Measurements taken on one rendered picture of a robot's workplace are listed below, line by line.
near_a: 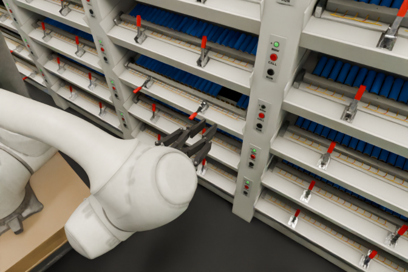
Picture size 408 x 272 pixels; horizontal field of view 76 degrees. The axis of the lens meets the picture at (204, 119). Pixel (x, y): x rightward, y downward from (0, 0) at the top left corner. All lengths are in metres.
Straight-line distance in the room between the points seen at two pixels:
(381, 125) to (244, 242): 0.79
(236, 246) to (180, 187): 0.94
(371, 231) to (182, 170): 0.79
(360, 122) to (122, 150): 0.56
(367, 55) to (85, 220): 0.61
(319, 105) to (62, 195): 0.94
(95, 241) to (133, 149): 0.19
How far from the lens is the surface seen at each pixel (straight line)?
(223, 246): 1.27
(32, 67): 2.18
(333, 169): 0.87
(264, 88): 0.74
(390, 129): 0.75
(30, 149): 1.05
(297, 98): 0.74
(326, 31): 0.64
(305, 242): 1.31
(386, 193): 0.89
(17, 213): 1.15
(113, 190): 0.38
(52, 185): 1.20
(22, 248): 1.12
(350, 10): 0.67
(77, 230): 0.51
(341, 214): 1.03
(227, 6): 0.71
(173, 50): 0.91
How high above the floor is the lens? 1.19
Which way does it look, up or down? 44 degrees down
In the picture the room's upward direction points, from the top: straight up
